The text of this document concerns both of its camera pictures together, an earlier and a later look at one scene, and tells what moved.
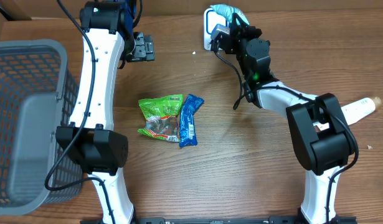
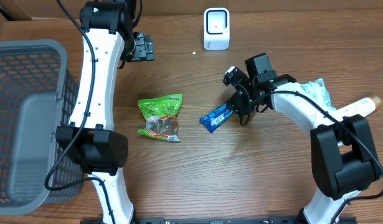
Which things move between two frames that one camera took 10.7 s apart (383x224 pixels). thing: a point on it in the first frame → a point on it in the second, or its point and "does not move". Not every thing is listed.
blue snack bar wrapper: x=187 y=133 → x=217 y=117
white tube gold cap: x=354 y=111 does not move
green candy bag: x=162 y=116 does not move
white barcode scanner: x=210 y=21 does not move
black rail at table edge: x=335 y=219 does not move
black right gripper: x=243 y=29 → x=237 y=104
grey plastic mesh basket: x=33 y=93 does not move
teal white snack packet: x=226 y=11 → x=318 y=89
